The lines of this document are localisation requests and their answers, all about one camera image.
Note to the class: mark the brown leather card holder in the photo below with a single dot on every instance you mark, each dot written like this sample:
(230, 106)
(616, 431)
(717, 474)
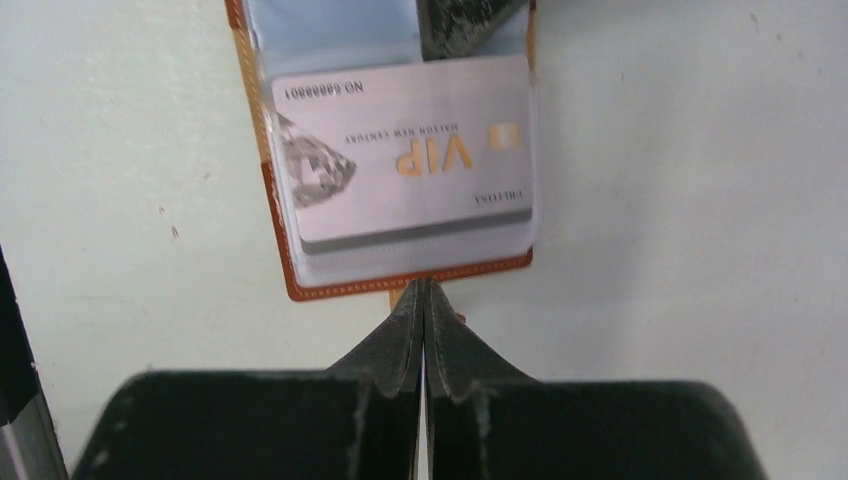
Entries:
(277, 39)

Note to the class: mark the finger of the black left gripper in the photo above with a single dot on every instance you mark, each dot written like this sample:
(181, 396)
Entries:
(451, 29)

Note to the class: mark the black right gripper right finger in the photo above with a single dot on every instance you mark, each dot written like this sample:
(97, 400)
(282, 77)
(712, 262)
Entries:
(462, 372)

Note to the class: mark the silver VIP credit card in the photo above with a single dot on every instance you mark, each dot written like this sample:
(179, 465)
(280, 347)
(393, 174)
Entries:
(408, 151)

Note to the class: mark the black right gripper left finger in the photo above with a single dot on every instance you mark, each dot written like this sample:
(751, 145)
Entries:
(387, 366)

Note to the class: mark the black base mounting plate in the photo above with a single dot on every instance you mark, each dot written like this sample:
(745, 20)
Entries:
(29, 443)

